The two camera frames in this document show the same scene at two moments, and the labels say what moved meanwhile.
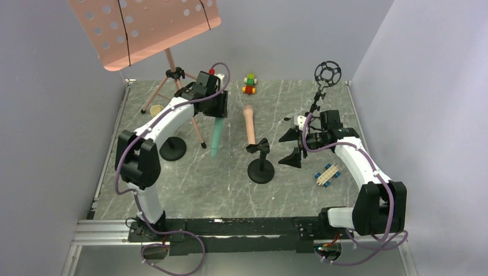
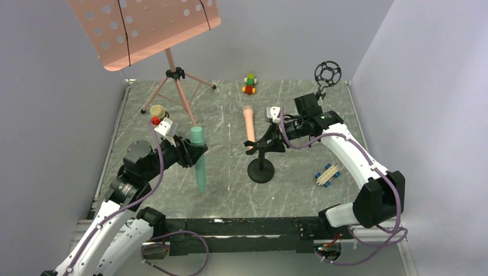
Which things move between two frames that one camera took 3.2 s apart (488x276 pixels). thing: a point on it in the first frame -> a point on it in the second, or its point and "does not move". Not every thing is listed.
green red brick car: (250, 81) does not move
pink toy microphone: (248, 111) does not move
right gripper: (299, 141) -> (271, 135)
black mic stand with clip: (260, 171) does not move
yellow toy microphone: (155, 109) does not move
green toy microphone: (218, 126) -> (197, 136)
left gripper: (216, 110) -> (185, 150)
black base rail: (208, 236) does not move
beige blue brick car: (331, 171) does not move
